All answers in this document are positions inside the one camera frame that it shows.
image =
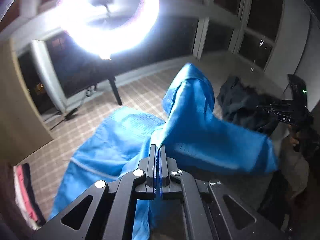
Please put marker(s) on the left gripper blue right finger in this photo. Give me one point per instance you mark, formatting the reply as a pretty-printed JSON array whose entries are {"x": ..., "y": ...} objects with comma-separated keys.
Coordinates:
[{"x": 164, "y": 176}]

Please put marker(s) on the plaid woven table cloth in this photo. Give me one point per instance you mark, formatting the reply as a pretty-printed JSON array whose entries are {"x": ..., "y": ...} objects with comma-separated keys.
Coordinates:
[{"x": 48, "y": 164}]

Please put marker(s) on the phone holder clamp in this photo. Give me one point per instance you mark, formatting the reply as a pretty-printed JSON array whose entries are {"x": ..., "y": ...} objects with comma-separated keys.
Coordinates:
[{"x": 104, "y": 3}]

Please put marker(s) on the black tripod stand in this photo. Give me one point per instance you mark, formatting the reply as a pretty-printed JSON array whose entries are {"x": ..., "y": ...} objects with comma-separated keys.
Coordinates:
[{"x": 108, "y": 73}]

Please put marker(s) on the black crumpled garment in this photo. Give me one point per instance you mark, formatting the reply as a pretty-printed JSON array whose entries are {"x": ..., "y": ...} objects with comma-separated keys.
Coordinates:
[{"x": 242, "y": 105}]

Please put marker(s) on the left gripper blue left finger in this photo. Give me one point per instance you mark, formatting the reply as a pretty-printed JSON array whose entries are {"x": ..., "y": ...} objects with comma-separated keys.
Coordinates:
[{"x": 151, "y": 172}]

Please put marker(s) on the light wooden board panel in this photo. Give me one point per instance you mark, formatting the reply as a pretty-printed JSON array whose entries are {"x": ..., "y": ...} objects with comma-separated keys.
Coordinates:
[{"x": 22, "y": 130}]

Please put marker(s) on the person's right hand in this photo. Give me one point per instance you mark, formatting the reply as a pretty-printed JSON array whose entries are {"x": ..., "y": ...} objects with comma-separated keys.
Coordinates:
[{"x": 294, "y": 137}]

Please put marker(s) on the white ring light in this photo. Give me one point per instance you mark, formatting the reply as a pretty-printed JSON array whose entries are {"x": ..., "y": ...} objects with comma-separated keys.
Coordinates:
[{"x": 105, "y": 31}]

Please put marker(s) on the blue shiny jacket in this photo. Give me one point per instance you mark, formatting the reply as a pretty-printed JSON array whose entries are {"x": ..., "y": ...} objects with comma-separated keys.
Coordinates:
[{"x": 103, "y": 192}]

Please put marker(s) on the pink folded garment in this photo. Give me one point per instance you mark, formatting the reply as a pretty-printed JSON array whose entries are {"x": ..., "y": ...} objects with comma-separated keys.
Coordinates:
[{"x": 22, "y": 200}]

